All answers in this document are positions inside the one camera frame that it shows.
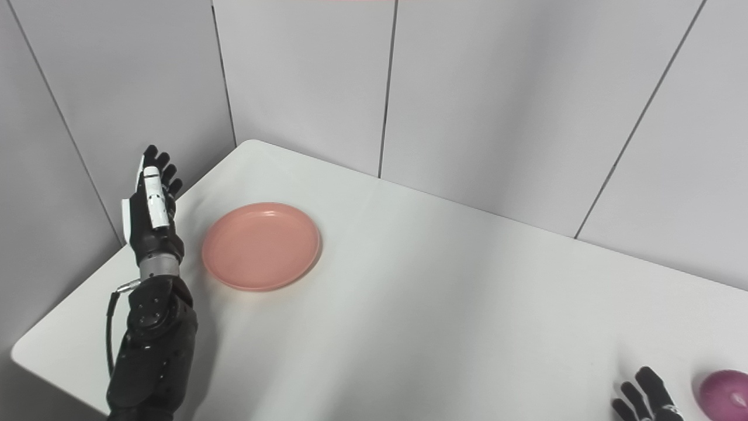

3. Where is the pink round plate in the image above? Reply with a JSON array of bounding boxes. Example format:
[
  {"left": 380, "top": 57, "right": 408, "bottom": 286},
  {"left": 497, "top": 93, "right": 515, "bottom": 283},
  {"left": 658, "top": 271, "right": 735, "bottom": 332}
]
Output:
[{"left": 202, "top": 202, "right": 321, "bottom": 292}]

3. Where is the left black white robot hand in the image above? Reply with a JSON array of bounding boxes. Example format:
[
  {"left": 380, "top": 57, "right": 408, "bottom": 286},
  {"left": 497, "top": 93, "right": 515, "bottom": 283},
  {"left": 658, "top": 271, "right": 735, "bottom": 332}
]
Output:
[{"left": 121, "top": 145, "right": 185, "bottom": 267}]

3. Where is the purple red onion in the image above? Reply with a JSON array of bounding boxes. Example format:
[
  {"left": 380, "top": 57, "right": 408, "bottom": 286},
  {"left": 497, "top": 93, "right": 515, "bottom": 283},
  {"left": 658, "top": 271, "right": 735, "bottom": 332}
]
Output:
[{"left": 698, "top": 370, "right": 748, "bottom": 421}]

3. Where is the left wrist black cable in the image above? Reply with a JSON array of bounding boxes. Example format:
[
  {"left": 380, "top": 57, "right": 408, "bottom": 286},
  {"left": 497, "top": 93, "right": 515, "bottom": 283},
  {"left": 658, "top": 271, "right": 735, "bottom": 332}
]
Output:
[{"left": 105, "top": 279, "right": 142, "bottom": 378}]

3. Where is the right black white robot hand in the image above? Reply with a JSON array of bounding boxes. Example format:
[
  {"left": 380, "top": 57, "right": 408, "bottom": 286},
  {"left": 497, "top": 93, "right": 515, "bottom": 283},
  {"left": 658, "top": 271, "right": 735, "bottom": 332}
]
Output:
[{"left": 612, "top": 367, "right": 684, "bottom": 421}]

